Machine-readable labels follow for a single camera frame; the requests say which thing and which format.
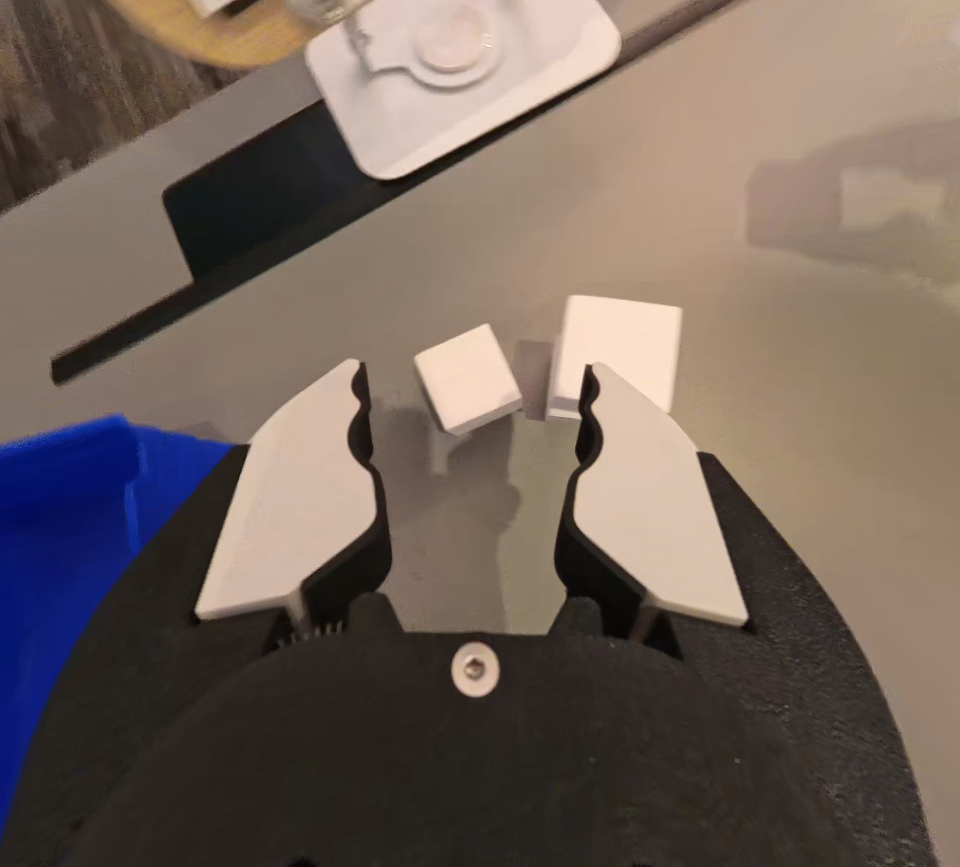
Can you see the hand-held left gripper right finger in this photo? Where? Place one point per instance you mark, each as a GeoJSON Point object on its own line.
{"type": "Point", "coordinates": [652, 507]}

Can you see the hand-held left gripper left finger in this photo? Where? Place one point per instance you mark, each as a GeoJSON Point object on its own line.
{"type": "Point", "coordinates": [292, 499]}

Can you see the white hard foam cube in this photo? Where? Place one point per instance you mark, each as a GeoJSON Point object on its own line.
{"type": "Point", "coordinates": [622, 346]}
{"type": "Point", "coordinates": [469, 376]}

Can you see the blue plastic bin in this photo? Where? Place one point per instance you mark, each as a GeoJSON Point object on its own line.
{"type": "Point", "coordinates": [60, 544]}

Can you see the wooden book stand white base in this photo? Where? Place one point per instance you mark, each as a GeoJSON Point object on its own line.
{"type": "Point", "coordinates": [465, 79]}

